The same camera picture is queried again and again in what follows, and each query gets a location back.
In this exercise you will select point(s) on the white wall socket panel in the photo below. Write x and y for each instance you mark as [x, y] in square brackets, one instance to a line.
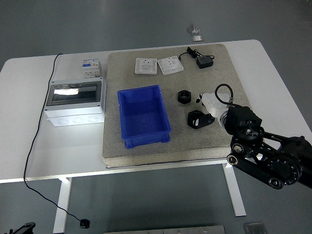
[145, 66]

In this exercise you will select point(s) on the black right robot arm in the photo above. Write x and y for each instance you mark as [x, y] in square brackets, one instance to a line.
[243, 117]

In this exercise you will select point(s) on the white circuit breaker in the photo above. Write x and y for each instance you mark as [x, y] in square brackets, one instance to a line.
[91, 68]

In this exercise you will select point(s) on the raised metal floor socket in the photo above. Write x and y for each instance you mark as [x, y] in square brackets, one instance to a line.
[193, 29]

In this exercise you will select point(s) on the black power adapter plug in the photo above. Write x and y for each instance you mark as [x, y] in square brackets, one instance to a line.
[204, 63]

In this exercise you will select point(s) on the blue plastic bin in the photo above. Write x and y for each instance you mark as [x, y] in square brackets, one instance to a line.
[143, 114]

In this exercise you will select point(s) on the grey electrical distribution box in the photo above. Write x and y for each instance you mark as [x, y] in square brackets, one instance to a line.
[75, 107]

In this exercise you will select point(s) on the white table leg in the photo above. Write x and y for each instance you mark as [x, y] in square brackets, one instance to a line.
[235, 192]
[62, 207]

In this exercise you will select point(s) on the long metal plate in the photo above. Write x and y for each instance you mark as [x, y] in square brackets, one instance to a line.
[165, 230]

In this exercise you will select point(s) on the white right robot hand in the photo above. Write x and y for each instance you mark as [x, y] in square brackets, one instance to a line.
[213, 102]

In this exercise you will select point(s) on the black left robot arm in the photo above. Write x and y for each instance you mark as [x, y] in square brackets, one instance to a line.
[23, 229]

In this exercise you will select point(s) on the grey-brown mat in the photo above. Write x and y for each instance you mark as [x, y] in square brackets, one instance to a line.
[200, 143]

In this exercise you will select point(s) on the flat metal floor plate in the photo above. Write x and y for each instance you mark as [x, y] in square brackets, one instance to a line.
[197, 38]

